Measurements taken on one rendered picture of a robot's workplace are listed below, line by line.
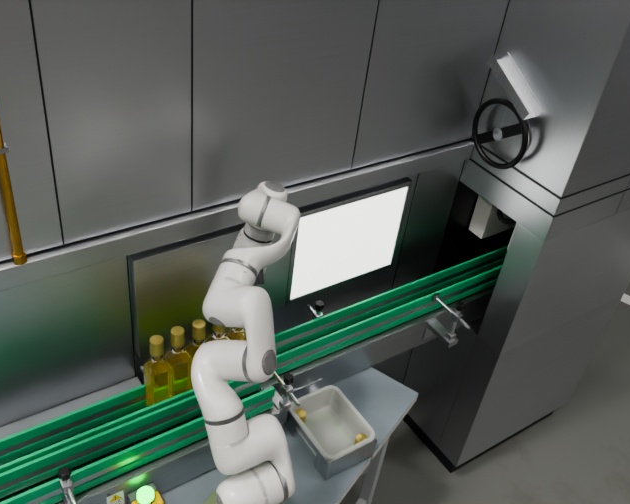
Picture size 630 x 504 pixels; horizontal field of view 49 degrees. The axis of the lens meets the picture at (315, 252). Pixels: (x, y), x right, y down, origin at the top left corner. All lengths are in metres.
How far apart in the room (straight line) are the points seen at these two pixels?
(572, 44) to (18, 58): 1.36
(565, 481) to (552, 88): 1.77
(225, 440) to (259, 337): 0.23
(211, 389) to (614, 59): 1.27
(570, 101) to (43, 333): 1.50
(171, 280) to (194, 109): 0.47
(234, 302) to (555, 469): 2.13
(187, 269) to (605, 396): 2.38
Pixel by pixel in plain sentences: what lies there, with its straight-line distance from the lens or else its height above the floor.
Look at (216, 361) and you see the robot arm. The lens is 1.46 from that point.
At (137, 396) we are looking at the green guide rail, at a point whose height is 0.94.
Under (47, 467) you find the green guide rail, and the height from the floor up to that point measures 0.92.
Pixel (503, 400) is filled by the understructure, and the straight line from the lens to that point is 2.82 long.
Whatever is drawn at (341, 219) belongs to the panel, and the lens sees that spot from 2.06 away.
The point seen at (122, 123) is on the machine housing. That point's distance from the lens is 1.58.
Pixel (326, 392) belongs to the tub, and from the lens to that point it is 2.12.
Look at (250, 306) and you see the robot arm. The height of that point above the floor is 1.48.
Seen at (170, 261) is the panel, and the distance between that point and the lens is 1.80.
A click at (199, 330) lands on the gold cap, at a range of 1.80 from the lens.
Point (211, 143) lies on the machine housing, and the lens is 1.70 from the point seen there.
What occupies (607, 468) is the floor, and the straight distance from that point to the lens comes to 3.38.
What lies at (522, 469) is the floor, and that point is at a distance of 3.20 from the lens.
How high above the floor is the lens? 2.42
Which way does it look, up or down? 38 degrees down
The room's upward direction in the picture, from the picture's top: 8 degrees clockwise
